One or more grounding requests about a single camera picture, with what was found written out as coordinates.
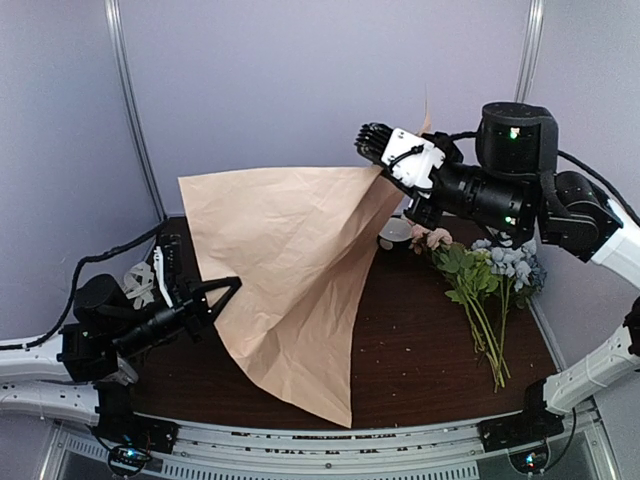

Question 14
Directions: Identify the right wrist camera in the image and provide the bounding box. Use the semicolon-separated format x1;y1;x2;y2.
381;128;445;196

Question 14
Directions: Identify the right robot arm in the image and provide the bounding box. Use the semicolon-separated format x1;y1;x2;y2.
355;102;639;452

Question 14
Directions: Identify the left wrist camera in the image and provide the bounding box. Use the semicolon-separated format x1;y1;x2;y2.
153;234;182;308

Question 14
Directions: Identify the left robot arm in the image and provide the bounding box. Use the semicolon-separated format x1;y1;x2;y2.
1;223;242;454

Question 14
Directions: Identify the pink and green wrapping paper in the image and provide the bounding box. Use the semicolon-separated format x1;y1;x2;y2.
179;166;402;427

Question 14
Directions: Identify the aluminium front rail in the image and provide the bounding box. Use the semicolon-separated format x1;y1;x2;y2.
37;389;624;480

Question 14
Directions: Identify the white ribbon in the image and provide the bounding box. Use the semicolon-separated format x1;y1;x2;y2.
123;262;155;310

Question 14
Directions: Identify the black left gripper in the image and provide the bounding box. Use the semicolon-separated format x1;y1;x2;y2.
110;274;240;360

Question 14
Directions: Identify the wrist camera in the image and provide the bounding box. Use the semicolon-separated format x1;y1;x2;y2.
381;128;445;196
153;234;182;308

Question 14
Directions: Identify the white and dark bowl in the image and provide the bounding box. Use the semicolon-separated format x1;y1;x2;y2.
377;218;412;251

